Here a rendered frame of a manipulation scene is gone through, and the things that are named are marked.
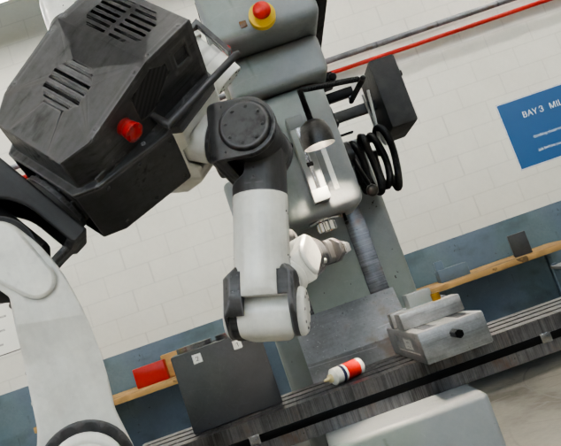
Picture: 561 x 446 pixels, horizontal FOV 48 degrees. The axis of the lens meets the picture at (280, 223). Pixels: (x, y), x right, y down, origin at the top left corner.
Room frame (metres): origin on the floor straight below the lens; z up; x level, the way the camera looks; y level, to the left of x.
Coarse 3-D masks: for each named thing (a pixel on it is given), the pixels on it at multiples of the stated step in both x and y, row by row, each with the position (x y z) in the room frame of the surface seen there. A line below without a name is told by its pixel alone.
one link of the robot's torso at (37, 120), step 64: (128, 0) 0.97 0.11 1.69; (64, 64) 1.00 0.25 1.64; (128, 64) 0.89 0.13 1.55; (192, 64) 0.97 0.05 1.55; (0, 128) 0.94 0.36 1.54; (64, 128) 0.90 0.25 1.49; (128, 128) 0.90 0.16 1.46; (192, 128) 1.00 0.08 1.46; (64, 192) 0.98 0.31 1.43; (128, 192) 1.00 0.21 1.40
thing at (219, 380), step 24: (216, 336) 1.58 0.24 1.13; (192, 360) 1.53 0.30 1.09; (216, 360) 1.53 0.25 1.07; (240, 360) 1.54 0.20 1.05; (264, 360) 1.55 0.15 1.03; (192, 384) 1.52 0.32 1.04; (216, 384) 1.53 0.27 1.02; (240, 384) 1.54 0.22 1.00; (264, 384) 1.55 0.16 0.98; (192, 408) 1.52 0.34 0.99; (216, 408) 1.53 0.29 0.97; (240, 408) 1.54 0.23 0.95; (264, 408) 1.55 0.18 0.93
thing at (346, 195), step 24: (288, 96) 1.49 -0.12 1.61; (312, 96) 1.49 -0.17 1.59; (336, 144) 1.49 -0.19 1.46; (288, 168) 1.48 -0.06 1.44; (336, 168) 1.49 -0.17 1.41; (288, 192) 1.48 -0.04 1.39; (336, 192) 1.48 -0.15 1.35; (360, 192) 1.50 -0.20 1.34; (288, 216) 1.49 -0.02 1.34; (312, 216) 1.49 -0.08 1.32
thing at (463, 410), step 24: (408, 408) 1.42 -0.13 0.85; (432, 408) 1.35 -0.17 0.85; (456, 408) 1.33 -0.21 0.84; (480, 408) 1.33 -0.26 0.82; (336, 432) 1.43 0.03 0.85; (360, 432) 1.36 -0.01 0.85; (384, 432) 1.32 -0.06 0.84; (408, 432) 1.32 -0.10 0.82; (432, 432) 1.32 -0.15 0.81; (456, 432) 1.33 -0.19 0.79; (480, 432) 1.33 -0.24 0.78
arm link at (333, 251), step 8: (328, 240) 1.42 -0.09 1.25; (336, 240) 1.42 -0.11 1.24; (320, 248) 1.33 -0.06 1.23; (328, 248) 1.38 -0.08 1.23; (336, 248) 1.41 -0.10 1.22; (344, 248) 1.43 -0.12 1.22; (328, 256) 1.38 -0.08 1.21; (336, 256) 1.41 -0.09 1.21; (328, 264) 1.42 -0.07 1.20; (320, 272) 1.35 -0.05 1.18
